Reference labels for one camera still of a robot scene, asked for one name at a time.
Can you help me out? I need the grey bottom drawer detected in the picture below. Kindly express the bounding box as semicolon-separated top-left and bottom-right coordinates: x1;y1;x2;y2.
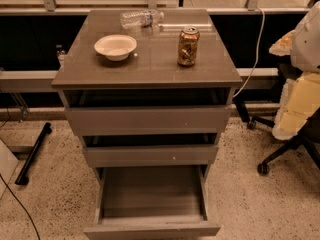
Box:
84;165;220;240

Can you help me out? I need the black floor cable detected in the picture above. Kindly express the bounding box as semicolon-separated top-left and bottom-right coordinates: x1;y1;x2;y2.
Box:
0;173;42;240

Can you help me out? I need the grey middle drawer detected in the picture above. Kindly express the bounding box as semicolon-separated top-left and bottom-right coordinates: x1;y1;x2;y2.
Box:
83;133;218;167

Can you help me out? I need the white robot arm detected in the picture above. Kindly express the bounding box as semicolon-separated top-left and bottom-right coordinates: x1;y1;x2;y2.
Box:
269;1;320;140

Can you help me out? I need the grey top drawer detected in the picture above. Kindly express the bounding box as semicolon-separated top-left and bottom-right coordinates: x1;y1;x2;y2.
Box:
62;88;231;137

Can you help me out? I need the black bar on floor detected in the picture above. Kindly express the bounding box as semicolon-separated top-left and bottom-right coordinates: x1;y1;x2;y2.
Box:
15;122;52;185

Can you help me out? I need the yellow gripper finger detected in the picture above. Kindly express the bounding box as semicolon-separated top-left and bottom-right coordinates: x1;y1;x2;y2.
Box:
269;30;295;56
272;73;320;140

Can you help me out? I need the grey drawer cabinet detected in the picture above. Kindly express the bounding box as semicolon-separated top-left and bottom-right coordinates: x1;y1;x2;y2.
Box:
51;8;243;172

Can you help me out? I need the orange soda can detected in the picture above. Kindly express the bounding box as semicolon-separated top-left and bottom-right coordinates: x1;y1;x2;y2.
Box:
177;26;200;67

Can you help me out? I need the white cable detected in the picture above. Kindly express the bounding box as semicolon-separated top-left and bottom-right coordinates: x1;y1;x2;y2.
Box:
232;7;266;99

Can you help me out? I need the white paper bowl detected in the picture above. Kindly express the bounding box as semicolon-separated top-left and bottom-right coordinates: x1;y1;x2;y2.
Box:
94;35;137;61

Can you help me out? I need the clear plastic water bottle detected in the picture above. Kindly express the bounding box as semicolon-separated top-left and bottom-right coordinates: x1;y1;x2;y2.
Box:
120;9;164;29

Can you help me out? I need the grey drawer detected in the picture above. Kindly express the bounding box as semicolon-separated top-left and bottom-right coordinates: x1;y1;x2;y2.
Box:
62;88;231;137
83;133;218;167
84;165;220;240

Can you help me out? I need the black office chair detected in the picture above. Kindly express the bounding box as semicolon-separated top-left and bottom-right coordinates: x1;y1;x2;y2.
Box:
233;64;320;176

